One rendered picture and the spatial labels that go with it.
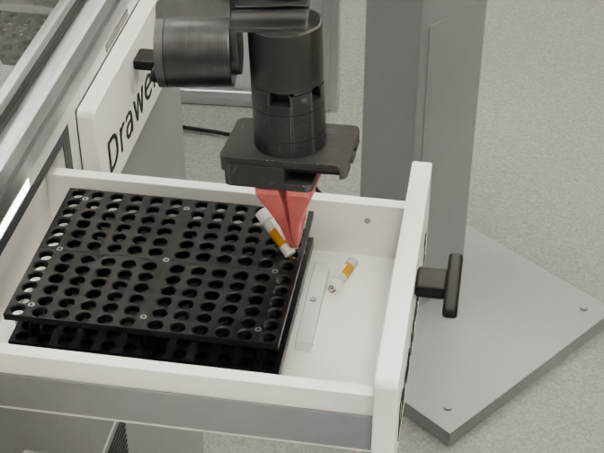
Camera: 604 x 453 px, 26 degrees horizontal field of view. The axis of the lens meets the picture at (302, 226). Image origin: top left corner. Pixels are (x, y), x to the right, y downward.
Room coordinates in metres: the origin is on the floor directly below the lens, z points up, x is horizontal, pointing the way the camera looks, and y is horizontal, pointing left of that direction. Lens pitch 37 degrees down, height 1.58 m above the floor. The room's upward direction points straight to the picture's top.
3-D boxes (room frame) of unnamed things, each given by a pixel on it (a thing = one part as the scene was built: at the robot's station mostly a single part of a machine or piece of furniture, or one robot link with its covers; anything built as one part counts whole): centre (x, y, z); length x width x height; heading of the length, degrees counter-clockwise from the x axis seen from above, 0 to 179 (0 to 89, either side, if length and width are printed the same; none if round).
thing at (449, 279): (0.82, -0.11, 0.91); 0.07 x 0.04 x 0.01; 171
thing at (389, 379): (0.82, -0.08, 0.87); 0.29 x 0.02 x 0.11; 171
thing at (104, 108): (1.19, 0.18, 0.87); 0.29 x 0.02 x 0.11; 171
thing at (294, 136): (0.88, 0.01, 1.03); 0.10 x 0.07 x 0.07; 78
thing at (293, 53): (0.88, 0.02, 1.09); 0.07 x 0.06 x 0.07; 87
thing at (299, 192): (0.88, 0.02, 0.95); 0.07 x 0.07 x 0.09; 78
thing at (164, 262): (0.86, 0.11, 0.87); 0.22 x 0.18 x 0.06; 81
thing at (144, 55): (1.18, 0.15, 0.91); 0.07 x 0.04 x 0.01; 171
